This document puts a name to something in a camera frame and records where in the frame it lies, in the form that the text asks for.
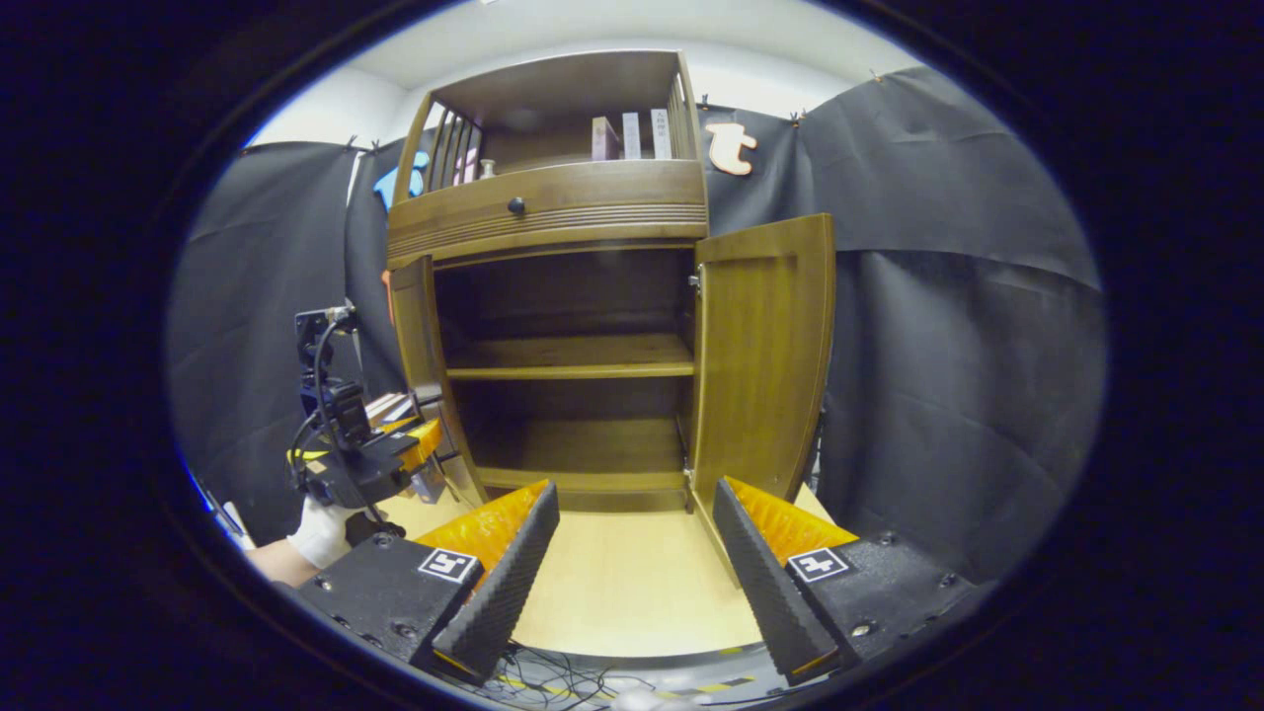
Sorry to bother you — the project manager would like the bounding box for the wooden double-door shoe cabinet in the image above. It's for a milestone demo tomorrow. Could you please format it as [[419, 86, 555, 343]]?
[[385, 49, 712, 514]]

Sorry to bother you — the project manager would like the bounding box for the wooden drawer with black knob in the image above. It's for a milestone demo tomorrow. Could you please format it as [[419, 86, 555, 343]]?
[[387, 160, 709, 263]]

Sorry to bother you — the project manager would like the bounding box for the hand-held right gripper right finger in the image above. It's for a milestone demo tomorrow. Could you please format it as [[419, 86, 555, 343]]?
[[713, 477, 998, 687]]

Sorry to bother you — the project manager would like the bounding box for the wooden cabinet door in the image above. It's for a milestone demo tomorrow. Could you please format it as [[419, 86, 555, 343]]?
[[388, 255, 487, 507], [688, 213, 837, 586]]

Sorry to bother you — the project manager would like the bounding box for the wooden inner shelf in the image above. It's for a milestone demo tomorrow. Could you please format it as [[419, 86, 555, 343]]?
[[444, 334, 695, 381]]

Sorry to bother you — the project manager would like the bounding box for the black cable bundle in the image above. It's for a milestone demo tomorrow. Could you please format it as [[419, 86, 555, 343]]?
[[474, 642, 692, 710]]

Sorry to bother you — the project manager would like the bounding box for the black backdrop cloth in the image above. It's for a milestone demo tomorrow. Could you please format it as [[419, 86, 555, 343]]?
[[166, 64, 1109, 584]]

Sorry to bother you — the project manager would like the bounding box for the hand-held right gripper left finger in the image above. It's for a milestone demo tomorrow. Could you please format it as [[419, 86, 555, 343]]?
[[296, 480, 561, 687]]

